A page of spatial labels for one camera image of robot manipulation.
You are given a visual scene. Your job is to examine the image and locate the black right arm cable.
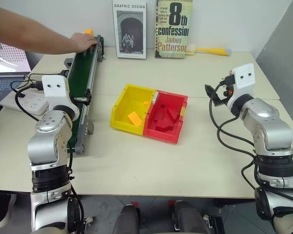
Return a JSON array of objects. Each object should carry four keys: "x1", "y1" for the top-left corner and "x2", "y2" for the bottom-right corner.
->
[{"x1": 209, "y1": 81, "x2": 293, "y2": 206}]

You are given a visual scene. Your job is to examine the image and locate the dark rounded shape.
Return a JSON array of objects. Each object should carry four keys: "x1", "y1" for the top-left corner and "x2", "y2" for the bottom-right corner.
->
[
  {"x1": 170, "y1": 200, "x2": 212, "y2": 234},
  {"x1": 111, "y1": 204, "x2": 140, "y2": 234}
]

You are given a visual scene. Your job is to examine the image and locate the yellow plastic bin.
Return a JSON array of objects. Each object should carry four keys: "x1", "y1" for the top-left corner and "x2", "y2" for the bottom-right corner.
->
[{"x1": 109, "y1": 84, "x2": 156, "y2": 136}]

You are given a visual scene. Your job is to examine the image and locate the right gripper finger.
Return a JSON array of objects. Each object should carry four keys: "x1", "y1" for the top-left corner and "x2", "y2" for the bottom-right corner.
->
[
  {"x1": 213, "y1": 95, "x2": 226, "y2": 107},
  {"x1": 204, "y1": 84, "x2": 215, "y2": 98}
]

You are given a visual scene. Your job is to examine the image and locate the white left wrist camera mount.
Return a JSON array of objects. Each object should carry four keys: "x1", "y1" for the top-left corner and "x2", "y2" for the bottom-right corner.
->
[{"x1": 41, "y1": 75, "x2": 80, "y2": 120}]

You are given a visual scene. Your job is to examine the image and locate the silver laptop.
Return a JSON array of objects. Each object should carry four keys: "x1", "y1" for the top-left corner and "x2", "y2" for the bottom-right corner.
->
[{"x1": 0, "y1": 39, "x2": 32, "y2": 106}]

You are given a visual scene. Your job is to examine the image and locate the white power strip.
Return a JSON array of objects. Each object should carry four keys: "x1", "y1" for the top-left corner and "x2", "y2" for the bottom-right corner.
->
[{"x1": 0, "y1": 88, "x2": 50, "y2": 117}]

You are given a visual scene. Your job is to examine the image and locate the person's bare hand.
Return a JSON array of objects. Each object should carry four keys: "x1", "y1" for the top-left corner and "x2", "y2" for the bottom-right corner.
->
[{"x1": 69, "y1": 32, "x2": 99, "y2": 53}]

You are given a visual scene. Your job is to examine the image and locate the Graphic Design book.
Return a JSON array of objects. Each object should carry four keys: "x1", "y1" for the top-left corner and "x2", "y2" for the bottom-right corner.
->
[{"x1": 111, "y1": 0, "x2": 147, "y2": 59}]

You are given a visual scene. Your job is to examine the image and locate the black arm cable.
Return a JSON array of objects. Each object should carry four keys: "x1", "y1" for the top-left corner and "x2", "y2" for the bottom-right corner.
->
[
  {"x1": 14, "y1": 81, "x2": 86, "y2": 234},
  {"x1": 209, "y1": 81, "x2": 293, "y2": 206}
]

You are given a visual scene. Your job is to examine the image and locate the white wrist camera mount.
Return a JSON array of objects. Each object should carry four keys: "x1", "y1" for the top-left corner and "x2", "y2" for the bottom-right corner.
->
[
  {"x1": 226, "y1": 63, "x2": 256, "y2": 110},
  {"x1": 41, "y1": 75, "x2": 80, "y2": 120}
]

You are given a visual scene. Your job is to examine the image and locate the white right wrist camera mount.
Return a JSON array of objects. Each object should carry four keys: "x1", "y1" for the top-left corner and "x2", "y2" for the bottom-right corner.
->
[{"x1": 226, "y1": 63, "x2": 256, "y2": 110}]

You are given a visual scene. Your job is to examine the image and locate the red plastic bin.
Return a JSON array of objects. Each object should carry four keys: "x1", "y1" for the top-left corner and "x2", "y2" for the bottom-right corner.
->
[{"x1": 143, "y1": 90, "x2": 188, "y2": 145}]

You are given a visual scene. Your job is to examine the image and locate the green belt conveyor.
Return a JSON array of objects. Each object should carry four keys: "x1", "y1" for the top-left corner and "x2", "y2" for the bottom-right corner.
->
[{"x1": 63, "y1": 35, "x2": 105, "y2": 155}]

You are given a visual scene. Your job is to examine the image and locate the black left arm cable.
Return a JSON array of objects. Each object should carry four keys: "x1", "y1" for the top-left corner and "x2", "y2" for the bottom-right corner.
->
[{"x1": 14, "y1": 81, "x2": 86, "y2": 234}]

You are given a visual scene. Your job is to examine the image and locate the yellow brush with white sponge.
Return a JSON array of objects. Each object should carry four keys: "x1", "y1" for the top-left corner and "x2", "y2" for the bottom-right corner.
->
[{"x1": 185, "y1": 43, "x2": 232, "y2": 57}]

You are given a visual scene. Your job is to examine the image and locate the orange rectangular block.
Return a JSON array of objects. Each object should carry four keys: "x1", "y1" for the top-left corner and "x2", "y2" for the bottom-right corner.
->
[{"x1": 127, "y1": 111, "x2": 142, "y2": 127}]

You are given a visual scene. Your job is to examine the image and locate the black and white shoe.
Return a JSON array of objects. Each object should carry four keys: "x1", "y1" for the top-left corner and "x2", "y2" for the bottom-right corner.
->
[{"x1": 0, "y1": 193, "x2": 17, "y2": 226}]

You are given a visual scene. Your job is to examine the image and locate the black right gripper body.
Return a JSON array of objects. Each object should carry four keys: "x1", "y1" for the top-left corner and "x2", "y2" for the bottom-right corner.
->
[{"x1": 219, "y1": 81, "x2": 235, "y2": 106}]

